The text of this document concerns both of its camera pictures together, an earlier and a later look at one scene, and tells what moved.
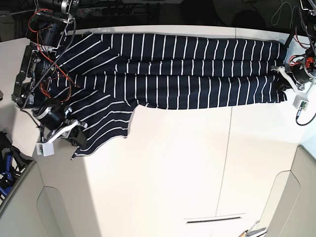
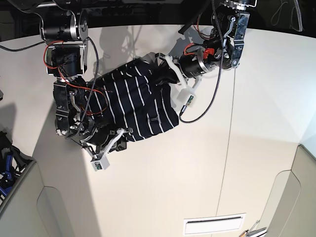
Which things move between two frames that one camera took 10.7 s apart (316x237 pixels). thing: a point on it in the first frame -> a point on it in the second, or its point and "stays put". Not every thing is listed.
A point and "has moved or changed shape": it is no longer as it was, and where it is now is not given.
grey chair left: x=53 y=198 stays put
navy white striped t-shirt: x=98 y=78 has moved or changed shape
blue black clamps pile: x=12 y=163 stays put
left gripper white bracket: x=78 y=136 -> x=120 y=144
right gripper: x=283 y=84 -> x=185 y=92
